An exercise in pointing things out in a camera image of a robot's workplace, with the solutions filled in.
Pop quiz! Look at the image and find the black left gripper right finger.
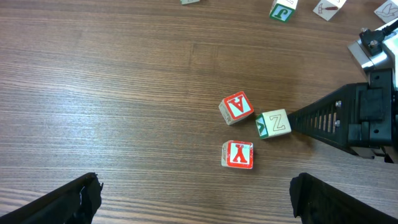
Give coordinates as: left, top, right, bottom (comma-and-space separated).
289, 172, 397, 224

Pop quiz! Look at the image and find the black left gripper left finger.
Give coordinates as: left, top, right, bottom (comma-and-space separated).
1, 172, 103, 224

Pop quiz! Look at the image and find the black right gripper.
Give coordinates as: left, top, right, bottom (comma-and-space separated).
288, 68, 397, 164

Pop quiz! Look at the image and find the plain Z wooden block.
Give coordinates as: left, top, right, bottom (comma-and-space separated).
256, 109, 292, 139

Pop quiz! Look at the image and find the red letter Y block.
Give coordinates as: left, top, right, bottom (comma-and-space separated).
221, 140, 254, 169

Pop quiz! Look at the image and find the red letter A block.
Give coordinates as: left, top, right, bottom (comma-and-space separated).
218, 91, 254, 125

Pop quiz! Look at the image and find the hammer picture wooden block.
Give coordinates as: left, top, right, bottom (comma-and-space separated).
313, 0, 346, 21

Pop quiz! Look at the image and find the bird picture wooden block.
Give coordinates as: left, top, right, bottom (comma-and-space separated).
374, 0, 398, 23

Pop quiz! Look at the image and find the green J side block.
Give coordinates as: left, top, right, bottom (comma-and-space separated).
269, 0, 298, 23

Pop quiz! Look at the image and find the plain pale wooden block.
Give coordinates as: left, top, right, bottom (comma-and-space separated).
180, 0, 200, 5

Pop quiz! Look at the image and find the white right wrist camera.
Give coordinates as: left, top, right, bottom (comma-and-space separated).
347, 19, 397, 91

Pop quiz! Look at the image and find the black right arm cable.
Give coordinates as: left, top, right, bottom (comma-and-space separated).
382, 18, 398, 37

